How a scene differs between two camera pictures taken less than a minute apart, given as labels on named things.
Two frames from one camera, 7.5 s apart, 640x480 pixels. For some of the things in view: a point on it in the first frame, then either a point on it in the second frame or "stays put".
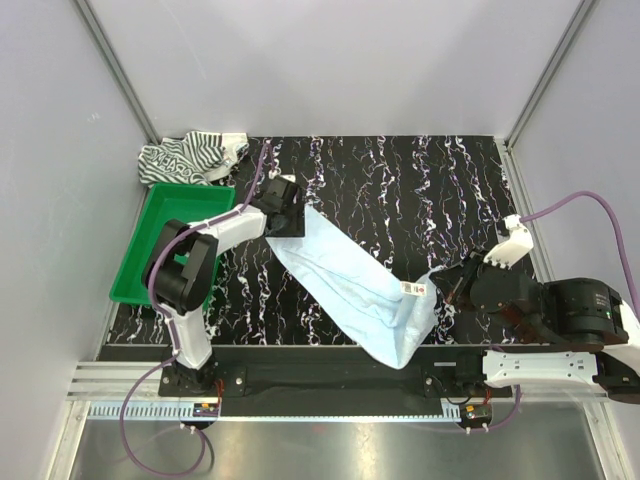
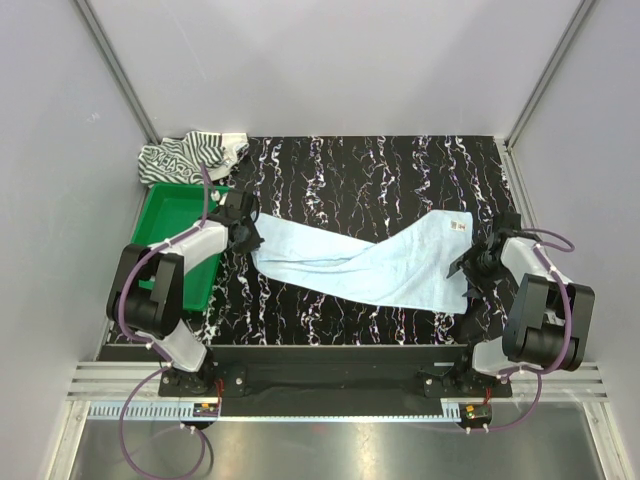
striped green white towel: x=197 y=159 stays put
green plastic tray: x=184 y=203 stays put
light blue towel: x=391 y=314 -> x=419 y=267
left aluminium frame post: x=116 y=69 stays put
